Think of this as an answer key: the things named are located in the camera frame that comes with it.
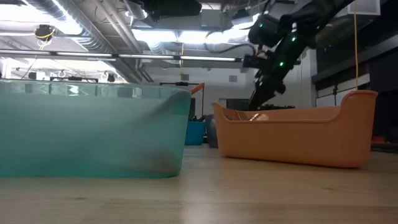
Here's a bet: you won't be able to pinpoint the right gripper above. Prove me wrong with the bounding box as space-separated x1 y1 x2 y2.
242 43 302 111

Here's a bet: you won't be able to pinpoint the black equipment box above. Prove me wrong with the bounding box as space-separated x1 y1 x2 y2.
219 98 251 111

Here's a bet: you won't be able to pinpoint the orange plastic bin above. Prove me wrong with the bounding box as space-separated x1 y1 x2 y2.
212 90 379 169

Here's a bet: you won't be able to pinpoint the grey plastic bin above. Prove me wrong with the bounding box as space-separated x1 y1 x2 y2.
204 114 219 149

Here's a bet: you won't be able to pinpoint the blue plastic bin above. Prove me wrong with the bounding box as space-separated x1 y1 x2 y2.
185 120 206 146

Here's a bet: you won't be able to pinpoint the thin black stand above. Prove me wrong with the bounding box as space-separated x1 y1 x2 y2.
159 82 206 123

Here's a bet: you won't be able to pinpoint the long ceiling light bar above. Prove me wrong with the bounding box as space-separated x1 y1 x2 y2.
0 49 245 63

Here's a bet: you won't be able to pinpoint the teal plastic bin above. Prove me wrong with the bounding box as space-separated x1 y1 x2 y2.
0 79 192 179

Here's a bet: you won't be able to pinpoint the yellow power cable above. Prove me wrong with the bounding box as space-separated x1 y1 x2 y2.
353 0 359 91

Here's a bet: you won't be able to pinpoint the black yellow cord reel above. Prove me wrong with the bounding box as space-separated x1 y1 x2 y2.
33 24 56 43

